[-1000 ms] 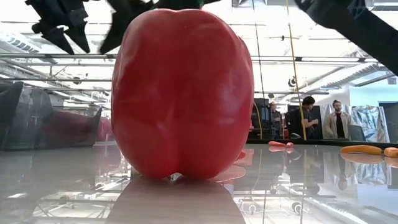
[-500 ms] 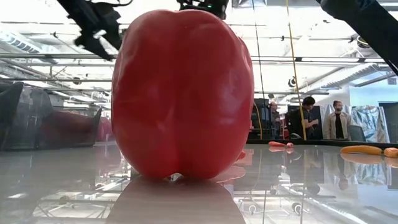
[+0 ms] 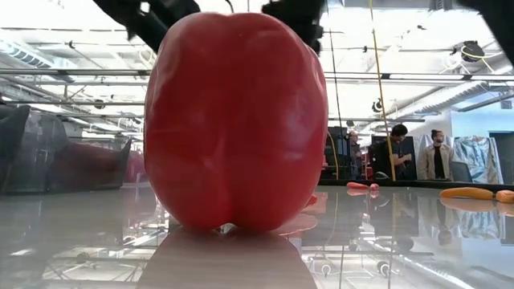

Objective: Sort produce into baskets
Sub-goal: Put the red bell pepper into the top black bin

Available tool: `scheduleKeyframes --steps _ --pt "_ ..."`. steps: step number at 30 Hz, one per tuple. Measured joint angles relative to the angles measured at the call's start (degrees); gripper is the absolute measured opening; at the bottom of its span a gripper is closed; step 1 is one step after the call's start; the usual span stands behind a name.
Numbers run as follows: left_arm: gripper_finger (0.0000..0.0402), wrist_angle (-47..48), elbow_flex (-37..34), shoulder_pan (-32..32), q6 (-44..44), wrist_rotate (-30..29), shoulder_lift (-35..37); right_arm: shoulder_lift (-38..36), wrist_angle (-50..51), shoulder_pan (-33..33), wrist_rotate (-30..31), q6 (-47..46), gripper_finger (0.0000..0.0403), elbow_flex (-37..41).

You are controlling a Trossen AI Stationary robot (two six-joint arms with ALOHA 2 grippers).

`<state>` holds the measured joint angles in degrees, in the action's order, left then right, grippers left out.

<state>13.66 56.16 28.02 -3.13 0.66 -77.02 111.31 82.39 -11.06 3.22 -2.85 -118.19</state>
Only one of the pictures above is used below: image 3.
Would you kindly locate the red toy bell pepper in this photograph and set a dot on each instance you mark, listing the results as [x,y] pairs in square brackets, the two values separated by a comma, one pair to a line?
[237,120]

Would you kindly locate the small orange toy pepper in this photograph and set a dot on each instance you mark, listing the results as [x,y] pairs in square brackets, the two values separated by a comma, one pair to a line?
[466,193]
[505,196]

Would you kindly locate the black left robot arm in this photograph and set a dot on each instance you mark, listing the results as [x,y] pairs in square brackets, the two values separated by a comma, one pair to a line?
[152,24]

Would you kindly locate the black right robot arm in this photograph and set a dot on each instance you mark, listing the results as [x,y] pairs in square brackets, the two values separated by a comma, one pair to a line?
[498,20]

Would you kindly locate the black tall cabinet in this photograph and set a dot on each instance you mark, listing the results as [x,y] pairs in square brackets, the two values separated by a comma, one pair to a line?
[337,152]

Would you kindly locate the person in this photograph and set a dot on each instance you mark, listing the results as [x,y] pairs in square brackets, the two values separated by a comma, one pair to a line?
[435,158]
[395,154]
[355,154]

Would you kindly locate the silver foil curtain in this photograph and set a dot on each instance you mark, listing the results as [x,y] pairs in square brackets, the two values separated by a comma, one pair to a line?
[480,158]

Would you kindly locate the clear plastic basket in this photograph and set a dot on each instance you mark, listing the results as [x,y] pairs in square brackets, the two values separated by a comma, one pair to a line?
[138,182]

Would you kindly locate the gray plastic basket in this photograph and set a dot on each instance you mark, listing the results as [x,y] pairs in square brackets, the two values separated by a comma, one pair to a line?
[36,152]
[88,176]

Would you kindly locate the black aluminium table frame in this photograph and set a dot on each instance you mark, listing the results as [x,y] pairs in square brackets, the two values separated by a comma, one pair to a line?
[417,184]

